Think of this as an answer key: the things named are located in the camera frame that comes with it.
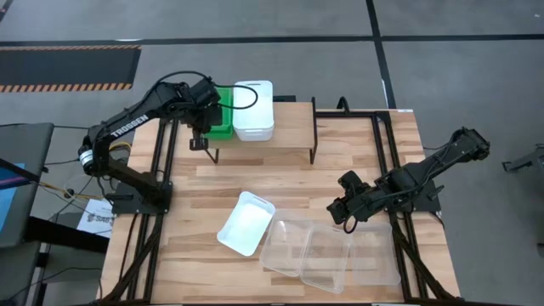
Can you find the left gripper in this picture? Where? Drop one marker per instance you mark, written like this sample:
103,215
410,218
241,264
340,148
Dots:
206,106

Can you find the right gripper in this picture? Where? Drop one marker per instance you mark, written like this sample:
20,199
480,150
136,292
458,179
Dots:
357,204

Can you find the green slotted plastic basket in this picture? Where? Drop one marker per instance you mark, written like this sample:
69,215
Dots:
225,127

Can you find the clear plastic basket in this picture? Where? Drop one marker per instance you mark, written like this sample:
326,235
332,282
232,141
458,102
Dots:
280,251
378,259
325,263

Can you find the white plastic basket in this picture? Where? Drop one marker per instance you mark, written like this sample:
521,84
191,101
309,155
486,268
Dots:
246,223
255,119

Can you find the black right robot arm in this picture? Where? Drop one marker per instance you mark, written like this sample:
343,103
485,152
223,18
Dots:
425,170

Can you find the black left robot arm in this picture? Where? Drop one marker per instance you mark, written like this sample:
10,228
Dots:
127,123

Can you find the white printed paper sign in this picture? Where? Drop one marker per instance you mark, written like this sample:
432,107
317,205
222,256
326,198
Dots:
95,212

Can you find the black hazard-striped floor mat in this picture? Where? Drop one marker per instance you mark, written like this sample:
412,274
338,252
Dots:
64,68

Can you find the black desk base bar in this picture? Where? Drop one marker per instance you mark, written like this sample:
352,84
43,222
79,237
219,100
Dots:
64,234

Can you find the dark side desk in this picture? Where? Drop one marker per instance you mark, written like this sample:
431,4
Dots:
30,144

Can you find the blue screen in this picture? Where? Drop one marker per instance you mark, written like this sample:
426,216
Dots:
8,200

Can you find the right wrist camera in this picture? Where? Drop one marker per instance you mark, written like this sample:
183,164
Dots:
350,180

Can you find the black aluminium table frame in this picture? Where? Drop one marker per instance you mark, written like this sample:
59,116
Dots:
384,140

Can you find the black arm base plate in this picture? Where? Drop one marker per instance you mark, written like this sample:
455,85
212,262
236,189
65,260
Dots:
127,204
429,200

